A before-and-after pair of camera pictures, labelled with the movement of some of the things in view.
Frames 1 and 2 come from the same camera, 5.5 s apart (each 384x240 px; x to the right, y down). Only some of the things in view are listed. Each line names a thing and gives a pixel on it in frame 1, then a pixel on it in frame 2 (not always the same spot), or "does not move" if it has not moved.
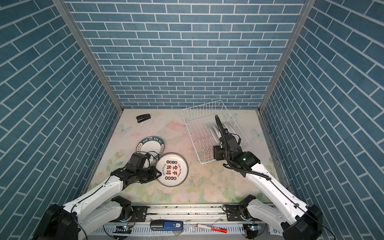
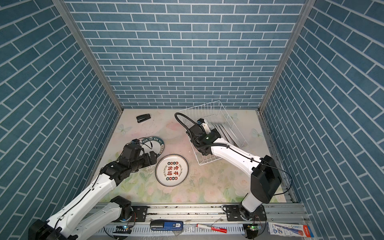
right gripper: x=216 y=151 to x=214 y=132
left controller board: x=123 y=229 does not move
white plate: x=153 y=145 does not move
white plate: x=174 y=169 does not move
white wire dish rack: x=203 y=130 does not move
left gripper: x=154 y=174 to x=148 y=161
